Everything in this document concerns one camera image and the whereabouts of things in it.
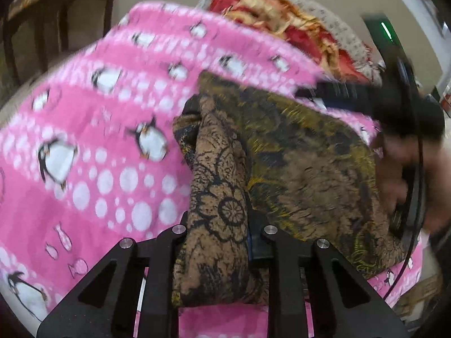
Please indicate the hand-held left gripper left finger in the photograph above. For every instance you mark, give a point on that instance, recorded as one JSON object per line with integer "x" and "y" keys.
{"x": 165, "y": 250}

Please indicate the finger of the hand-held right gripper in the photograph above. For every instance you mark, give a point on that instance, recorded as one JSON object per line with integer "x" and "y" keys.
{"x": 338, "y": 95}

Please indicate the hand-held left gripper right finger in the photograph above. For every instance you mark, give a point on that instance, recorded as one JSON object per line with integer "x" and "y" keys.
{"x": 259, "y": 246}

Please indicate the brown floral shirt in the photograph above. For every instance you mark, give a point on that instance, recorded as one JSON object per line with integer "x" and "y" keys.
{"x": 317, "y": 169}

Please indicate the person's right hand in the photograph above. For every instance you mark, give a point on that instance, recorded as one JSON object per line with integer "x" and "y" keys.
{"x": 391, "y": 169}

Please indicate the red floral quilt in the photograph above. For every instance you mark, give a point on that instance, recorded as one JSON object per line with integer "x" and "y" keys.
{"x": 310, "y": 38}

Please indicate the red yellow floral pillow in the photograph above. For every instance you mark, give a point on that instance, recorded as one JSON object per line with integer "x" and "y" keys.
{"x": 345, "y": 31}

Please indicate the pink penguin blanket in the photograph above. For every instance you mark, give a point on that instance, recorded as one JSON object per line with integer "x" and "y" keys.
{"x": 105, "y": 148}

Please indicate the dark wooden chair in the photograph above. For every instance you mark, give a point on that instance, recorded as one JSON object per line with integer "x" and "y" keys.
{"x": 88, "y": 14}

